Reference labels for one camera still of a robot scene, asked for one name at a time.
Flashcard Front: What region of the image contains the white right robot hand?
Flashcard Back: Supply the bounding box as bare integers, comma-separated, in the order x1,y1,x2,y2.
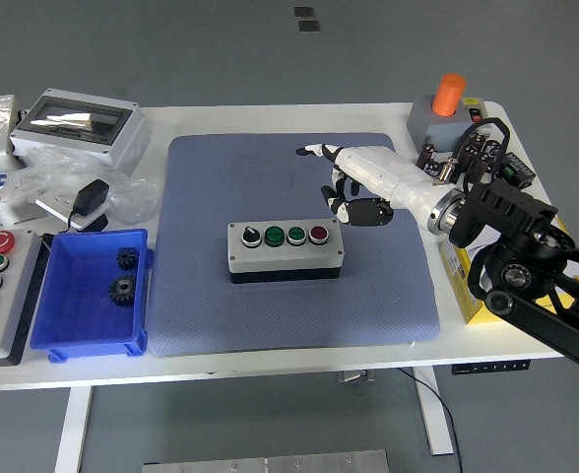
295,142,451,229

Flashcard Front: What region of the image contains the four-button grey control box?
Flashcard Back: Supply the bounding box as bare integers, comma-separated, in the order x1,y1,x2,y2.
226,219,345,285

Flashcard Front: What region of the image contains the five-button emergency stop box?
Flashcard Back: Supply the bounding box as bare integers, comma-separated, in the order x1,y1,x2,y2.
0,229,49,367

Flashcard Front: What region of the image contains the orange cylinder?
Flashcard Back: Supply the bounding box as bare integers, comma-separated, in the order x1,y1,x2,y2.
431,73,468,118

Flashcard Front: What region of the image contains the black module with green terminals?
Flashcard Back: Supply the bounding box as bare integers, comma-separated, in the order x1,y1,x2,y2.
495,152,537,189

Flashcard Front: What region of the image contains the yellow and white cardboard box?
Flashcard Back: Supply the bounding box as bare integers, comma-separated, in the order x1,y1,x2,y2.
439,216,579,325

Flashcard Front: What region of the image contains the grey-blue textured mat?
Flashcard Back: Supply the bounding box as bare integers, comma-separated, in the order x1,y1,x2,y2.
150,131,442,357

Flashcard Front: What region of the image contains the black table control panel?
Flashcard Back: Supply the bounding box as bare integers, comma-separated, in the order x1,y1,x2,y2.
451,360,532,376

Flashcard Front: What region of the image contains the white table leg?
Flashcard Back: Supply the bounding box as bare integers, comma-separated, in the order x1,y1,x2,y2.
53,386,95,473
414,367,456,455

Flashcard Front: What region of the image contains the crumpled clear plastic bag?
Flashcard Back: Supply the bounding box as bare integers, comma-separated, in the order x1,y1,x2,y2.
107,177,163,226

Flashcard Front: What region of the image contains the small black gear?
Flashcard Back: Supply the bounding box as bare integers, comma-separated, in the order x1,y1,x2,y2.
116,246,141,271

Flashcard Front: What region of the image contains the large black gear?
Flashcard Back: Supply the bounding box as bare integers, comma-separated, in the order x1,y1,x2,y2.
107,273,139,309

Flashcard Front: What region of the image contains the black power adapter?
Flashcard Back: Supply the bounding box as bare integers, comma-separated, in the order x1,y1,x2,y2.
67,178,111,231

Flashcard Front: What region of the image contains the grey metal plate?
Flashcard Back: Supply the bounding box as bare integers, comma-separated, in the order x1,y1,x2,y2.
141,448,389,473

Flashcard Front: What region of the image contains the blue plastic bin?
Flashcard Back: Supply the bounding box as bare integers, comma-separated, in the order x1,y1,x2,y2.
29,228,156,364

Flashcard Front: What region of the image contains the grey switch box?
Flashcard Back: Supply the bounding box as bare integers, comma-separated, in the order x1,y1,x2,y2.
407,96,492,152

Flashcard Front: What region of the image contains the thin black floor cable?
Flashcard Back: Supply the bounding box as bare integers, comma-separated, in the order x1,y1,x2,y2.
397,368,464,473

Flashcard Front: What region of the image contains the grey enclosure with clear lid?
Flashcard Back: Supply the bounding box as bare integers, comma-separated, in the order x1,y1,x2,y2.
10,88,152,172

